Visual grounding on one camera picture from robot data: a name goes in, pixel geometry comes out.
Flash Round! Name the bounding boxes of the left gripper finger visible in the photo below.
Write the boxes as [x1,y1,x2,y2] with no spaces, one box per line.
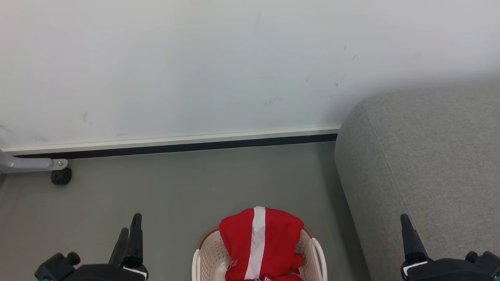
[108,228,130,267]
[124,213,148,270]

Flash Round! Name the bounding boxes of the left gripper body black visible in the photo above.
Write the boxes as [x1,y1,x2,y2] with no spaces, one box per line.
[66,263,149,281]

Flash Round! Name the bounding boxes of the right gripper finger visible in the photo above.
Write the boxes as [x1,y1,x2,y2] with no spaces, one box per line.
[400,213,431,267]

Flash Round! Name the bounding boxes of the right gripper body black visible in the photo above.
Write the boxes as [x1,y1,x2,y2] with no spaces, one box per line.
[401,258,500,281]

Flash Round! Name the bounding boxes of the red white striped garment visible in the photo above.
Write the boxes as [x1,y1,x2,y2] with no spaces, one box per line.
[218,206,305,281]

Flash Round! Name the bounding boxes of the grey fabric sofa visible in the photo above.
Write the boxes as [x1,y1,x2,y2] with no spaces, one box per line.
[334,83,500,281]

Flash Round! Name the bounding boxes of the beige perforated laundry basket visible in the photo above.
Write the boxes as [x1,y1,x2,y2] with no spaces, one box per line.
[191,225,328,281]

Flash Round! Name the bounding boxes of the black caster wheel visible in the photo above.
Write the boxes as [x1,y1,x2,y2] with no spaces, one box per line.
[51,167,73,185]

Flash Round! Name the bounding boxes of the white and black baseboard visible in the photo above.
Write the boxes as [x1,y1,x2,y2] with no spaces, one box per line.
[0,126,341,159]

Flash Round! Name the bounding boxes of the grey metal stand leg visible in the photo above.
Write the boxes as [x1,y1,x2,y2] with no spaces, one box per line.
[0,149,69,174]

